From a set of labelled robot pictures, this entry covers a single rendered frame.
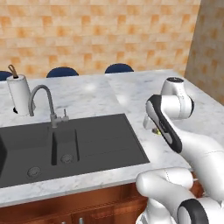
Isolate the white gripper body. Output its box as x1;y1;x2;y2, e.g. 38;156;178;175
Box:
142;114;158;131

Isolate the dark grey sink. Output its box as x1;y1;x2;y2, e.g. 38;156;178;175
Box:
0;113;151;189

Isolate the brown wooden cabinet door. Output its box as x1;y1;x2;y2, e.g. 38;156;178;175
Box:
0;213;73;224
71;200;149;224

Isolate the dark blue stool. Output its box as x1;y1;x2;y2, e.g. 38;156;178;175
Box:
104;63;135;74
45;66;80;79
0;70;13;82

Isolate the grey curved tap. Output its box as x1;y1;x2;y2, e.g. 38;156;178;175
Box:
27;84;70;130

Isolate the white paper towel roll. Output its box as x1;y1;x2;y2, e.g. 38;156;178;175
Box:
6;73;37;117

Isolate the brown wooden cabinet frame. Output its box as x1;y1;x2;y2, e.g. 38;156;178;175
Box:
0;171;206;224

